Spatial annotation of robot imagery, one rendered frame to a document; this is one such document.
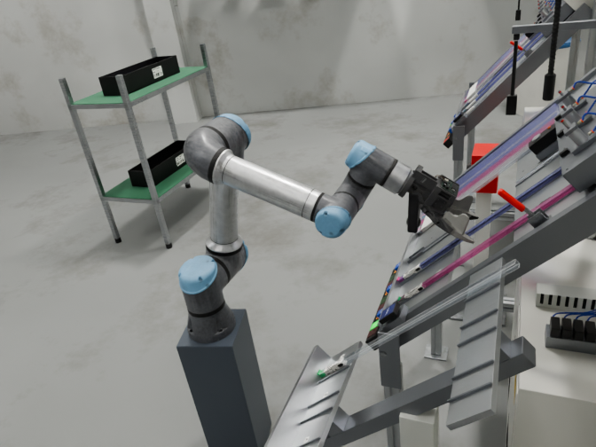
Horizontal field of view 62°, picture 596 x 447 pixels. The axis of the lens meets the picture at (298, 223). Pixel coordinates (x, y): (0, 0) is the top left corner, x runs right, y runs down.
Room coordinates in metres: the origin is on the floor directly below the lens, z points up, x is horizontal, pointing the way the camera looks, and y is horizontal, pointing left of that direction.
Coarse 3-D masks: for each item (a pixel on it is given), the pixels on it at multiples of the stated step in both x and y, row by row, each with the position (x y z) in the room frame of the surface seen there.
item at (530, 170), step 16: (592, 80) 1.31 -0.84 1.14; (576, 96) 1.30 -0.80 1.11; (560, 112) 1.30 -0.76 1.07; (528, 160) 1.17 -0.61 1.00; (544, 160) 1.09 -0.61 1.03; (528, 176) 1.07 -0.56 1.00; (544, 176) 1.00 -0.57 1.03; (560, 176) 0.94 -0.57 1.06; (544, 192) 0.93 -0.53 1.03; (576, 192) 0.83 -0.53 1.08; (560, 208) 0.82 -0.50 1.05; (528, 224) 0.86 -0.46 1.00
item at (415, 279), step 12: (432, 228) 1.30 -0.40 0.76; (420, 240) 1.28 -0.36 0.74; (432, 240) 1.21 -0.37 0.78; (444, 240) 1.13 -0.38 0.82; (420, 252) 1.18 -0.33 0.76; (432, 252) 1.13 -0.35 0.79; (456, 252) 1.03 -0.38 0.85; (432, 264) 1.06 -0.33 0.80; (444, 264) 1.00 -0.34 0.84; (420, 276) 1.05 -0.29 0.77; (444, 276) 0.94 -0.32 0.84; (408, 288) 1.04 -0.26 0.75; (432, 288) 0.93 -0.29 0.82; (396, 300) 1.01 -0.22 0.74; (408, 300) 0.98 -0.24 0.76; (420, 300) 0.93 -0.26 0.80
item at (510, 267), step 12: (516, 264) 0.64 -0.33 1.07; (492, 276) 0.66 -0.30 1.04; (504, 276) 0.65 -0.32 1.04; (468, 288) 0.68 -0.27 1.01; (480, 288) 0.67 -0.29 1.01; (444, 300) 0.70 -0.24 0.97; (456, 300) 0.68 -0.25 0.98; (432, 312) 0.70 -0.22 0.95; (408, 324) 0.72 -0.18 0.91; (384, 336) 0.74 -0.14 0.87; (360, 348) 0.77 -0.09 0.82; (372, 348) 0.75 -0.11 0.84; (348, 360) 0.77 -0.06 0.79; (324, 372) 0.80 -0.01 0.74
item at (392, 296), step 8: (416, 232) 1.34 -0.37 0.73; (408, 240) 1.30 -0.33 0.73; (416, 240) 1.31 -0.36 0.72; (408, 248) 1.25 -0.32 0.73; (408, 256) 1.22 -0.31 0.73; (400, 264) 1.18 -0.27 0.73; (408, 264) 1.19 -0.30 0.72; (400, 272) 1.14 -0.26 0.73; (392, 288) 1.07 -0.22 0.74; (392, 296) 1.04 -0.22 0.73; (384, 304) 1.01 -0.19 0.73
